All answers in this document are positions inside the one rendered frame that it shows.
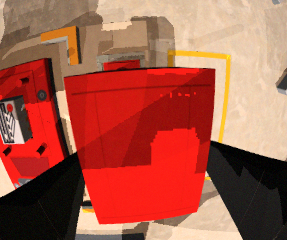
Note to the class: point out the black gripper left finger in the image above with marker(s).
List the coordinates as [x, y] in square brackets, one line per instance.
[47, 207]

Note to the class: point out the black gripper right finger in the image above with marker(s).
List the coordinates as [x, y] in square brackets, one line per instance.
[253, 187]

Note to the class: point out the yellow rectangular outline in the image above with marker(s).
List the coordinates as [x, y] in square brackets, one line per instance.
[170, 63]

